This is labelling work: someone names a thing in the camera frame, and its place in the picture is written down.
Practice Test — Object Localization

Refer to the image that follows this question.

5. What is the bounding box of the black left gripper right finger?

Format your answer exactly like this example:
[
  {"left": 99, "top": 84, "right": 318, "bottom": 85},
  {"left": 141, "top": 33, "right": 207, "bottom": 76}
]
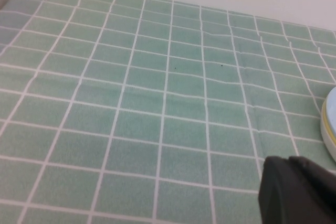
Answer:
[{"left": 288, "top": 155, "right": 336, "bottom": 224}]

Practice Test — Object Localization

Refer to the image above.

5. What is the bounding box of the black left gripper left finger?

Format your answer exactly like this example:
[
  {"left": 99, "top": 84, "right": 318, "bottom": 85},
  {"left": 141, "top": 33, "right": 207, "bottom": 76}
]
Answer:
[{"left": 258, "top": 155, "right": 316, "bottom": 224}]

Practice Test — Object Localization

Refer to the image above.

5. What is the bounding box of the yellow plastic plate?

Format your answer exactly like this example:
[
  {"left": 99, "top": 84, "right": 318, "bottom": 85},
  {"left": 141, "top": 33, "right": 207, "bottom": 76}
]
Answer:
[{"left": 322, "top": 100, "right": 336, "bottom": 144}]

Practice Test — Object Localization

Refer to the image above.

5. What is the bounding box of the white plastic plate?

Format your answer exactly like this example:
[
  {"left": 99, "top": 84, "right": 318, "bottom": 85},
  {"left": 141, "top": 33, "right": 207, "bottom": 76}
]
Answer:
[{"left": 320, "top": 108, "right": 336, "bottom": 163}]

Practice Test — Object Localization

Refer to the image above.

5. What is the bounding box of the green checkered tablecloth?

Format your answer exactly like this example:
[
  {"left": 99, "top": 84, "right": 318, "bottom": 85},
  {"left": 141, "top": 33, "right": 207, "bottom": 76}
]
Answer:
[{"left": 0, "top": 0, "right": 336, "bottom": 224}]

